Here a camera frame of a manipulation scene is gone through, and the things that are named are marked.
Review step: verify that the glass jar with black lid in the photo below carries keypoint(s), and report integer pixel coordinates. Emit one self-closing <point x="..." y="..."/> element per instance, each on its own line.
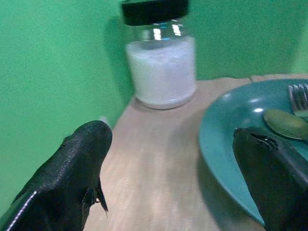
<point x="160" y="55"/>

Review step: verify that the silver metal fork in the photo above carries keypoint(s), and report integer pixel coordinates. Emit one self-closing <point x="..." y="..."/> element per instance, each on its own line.
<point x="299" y="96"/>

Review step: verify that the teal plate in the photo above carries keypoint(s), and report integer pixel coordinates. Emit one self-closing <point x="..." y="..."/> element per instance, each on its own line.
<point x="231" y="134"/>

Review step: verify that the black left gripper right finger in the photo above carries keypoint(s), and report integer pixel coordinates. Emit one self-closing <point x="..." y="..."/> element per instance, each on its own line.
<point x="269" y="178"/>

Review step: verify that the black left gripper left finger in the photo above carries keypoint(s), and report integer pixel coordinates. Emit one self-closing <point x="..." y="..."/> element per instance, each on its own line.
<point x="65" y="173"/>

